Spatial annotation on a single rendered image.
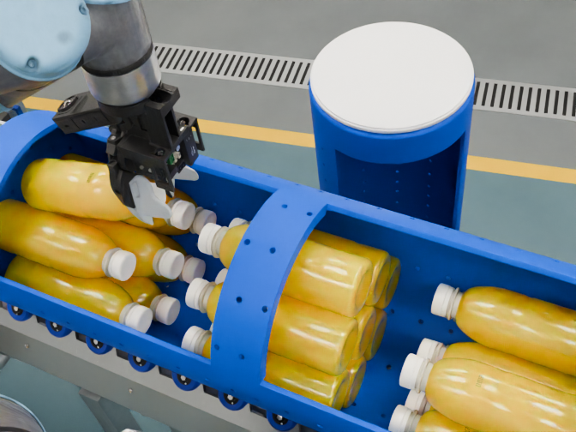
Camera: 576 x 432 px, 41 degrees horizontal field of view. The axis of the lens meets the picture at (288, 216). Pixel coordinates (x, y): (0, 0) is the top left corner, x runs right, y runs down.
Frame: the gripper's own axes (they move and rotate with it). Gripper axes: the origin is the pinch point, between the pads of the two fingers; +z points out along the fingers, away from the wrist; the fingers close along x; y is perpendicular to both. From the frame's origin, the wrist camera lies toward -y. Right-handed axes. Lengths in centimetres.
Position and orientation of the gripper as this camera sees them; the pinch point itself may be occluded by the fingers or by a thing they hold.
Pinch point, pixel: (153, 201)
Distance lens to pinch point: 98.6
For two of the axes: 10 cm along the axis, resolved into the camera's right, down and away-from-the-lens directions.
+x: 4.3, -7.3, 5.3
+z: 0.9, 6.2, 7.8
